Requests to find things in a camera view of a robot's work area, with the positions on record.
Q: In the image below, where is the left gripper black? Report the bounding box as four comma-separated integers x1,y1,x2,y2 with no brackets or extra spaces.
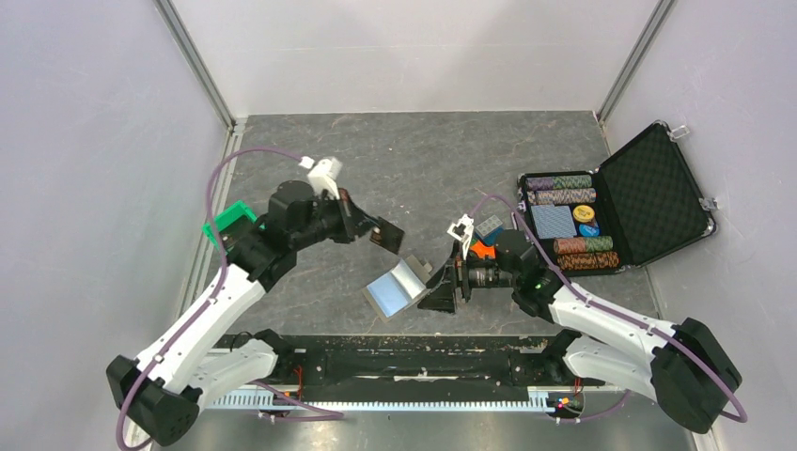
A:
291,187,379,250

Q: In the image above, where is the bottom poker chip row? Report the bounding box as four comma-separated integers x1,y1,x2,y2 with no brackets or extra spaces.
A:
556,251,620,271

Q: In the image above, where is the yellow dealer button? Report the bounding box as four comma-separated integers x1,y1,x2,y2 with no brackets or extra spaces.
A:
572,205,596,224

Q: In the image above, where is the orange curved block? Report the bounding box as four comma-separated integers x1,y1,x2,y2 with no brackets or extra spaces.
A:
469,241,495,259

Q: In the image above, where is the grey card holder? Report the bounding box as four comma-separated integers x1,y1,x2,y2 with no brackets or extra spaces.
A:
362,256,432,322

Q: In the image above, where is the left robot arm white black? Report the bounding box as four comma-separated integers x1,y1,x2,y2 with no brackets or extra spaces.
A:
106,180,390,450

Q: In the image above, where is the top poker chip row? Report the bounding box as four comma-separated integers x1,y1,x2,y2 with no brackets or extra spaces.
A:
525,175,592,192

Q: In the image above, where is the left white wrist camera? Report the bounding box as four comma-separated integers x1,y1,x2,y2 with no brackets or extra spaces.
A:
299,156,342,200

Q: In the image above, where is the poker chip row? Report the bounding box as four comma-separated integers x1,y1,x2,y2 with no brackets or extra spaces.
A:
556,251,620,271
525,175,592,192
553,236,614,255
529,188,597,205

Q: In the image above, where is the purple cable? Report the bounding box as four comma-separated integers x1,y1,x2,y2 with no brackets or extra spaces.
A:
116,147,346,451
468,194,748,425

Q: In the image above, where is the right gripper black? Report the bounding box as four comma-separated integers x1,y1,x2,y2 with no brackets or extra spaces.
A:
417,241,518,314

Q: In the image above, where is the blue toy brick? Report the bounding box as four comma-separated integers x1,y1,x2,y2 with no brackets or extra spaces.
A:
480,227,504,246

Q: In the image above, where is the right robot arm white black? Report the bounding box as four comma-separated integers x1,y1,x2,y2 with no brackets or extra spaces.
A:
418,230,742,434

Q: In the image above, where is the blue playing card deck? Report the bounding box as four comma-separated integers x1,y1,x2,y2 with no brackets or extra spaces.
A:
531,205,577,240

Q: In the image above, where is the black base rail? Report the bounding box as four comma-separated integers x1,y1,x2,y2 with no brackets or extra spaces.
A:
218,329,600,403

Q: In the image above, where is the green plastic bin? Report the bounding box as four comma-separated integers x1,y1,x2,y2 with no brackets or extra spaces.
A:
215,200,265,253

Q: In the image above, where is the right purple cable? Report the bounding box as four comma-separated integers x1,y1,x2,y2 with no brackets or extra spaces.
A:
468,194,748,425

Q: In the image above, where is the black poker chip case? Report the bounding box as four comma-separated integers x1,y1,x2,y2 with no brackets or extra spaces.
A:
517,121,717,276

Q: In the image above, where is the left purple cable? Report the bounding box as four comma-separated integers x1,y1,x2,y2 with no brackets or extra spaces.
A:
116,147,346,451

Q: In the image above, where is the grey toy brick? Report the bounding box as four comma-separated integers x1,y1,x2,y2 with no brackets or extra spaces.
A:
475,215,503,236

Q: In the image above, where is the blue round chip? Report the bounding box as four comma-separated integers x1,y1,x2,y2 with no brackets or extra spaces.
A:
578,224,601,238

